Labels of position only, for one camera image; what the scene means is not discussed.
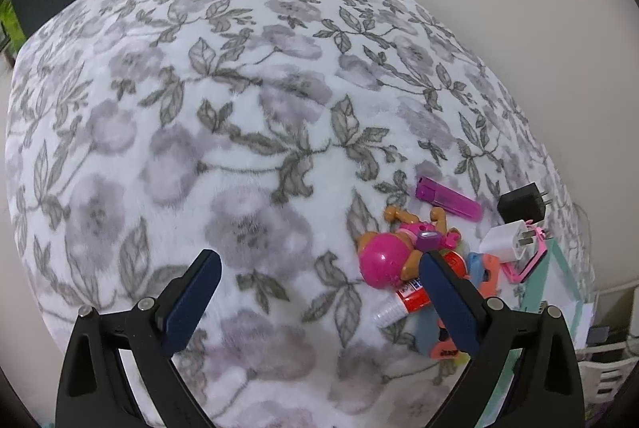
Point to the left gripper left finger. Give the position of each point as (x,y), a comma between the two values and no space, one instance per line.
(94,390)

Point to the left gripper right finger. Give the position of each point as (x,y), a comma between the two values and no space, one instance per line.
(545,390)

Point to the pink watch band toy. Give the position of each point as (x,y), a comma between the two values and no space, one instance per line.
(517,273)

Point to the white wall charger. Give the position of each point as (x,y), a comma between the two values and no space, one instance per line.
(508,242)

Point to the red white glue stick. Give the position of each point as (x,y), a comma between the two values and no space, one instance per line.
(412,296)

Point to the black wall charger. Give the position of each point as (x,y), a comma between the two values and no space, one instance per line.
(527,203)

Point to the pink helmet dog figure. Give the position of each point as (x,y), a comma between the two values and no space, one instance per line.
(388,259)

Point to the purple lighter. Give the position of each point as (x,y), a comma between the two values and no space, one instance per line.
(453,202)

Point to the white shelf unit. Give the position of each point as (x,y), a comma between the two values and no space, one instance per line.
(607,345)

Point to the teal rimmed white box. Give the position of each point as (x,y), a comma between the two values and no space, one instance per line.
(551,283)

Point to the floral grey white blanket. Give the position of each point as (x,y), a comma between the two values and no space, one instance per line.
(275,132)

